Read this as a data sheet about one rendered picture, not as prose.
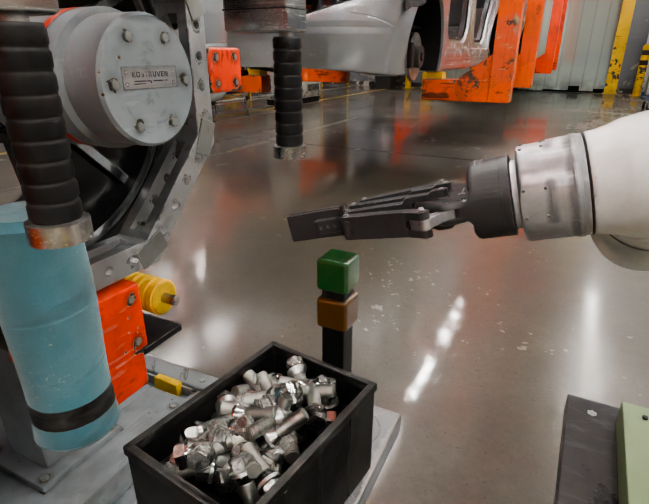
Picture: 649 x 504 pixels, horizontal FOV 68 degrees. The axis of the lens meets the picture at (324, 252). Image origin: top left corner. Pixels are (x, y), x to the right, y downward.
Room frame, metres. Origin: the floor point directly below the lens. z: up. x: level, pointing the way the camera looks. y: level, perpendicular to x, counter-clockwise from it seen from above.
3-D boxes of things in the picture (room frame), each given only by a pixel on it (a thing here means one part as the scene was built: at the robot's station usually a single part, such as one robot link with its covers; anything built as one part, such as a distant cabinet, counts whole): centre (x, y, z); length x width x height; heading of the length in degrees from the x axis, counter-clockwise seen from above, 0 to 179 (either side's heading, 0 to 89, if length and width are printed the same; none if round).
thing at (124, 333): (0.61, 0.37, 0.48); 0.16 x 0.12 x 0.17; 64
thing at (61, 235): (0.34, 0.20, 0.83); 0.04 x 0.04 x 0.16
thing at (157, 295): (0.74, 0.37, 0.51); 0.29 x 0.06 x 0.06; 64
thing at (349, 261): (0.51, -0.02, 0.64); 0.04 x 0.04 x 0.04; 64
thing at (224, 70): (0.88, 0.20, 0.85); 0.09 x 0.08 x 0.07; 154
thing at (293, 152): (0.64, 0.05, 0.83); 0.04 x 0.04 x 0.16
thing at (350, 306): (0.51, -0.02, 0.59); 0.04 x 0.04 x 0.04; 64
